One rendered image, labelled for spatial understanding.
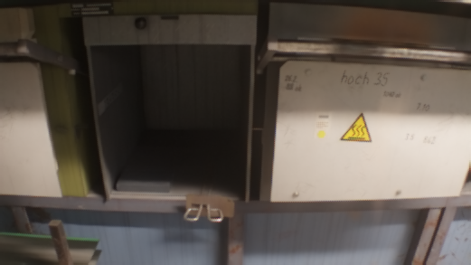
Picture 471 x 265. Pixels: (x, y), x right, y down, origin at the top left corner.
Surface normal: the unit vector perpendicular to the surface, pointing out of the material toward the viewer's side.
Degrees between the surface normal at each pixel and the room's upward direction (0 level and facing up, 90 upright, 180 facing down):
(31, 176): 90
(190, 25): 90
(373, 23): 90
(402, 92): 90
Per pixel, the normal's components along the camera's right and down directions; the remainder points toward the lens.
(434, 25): 0.03, 0.38
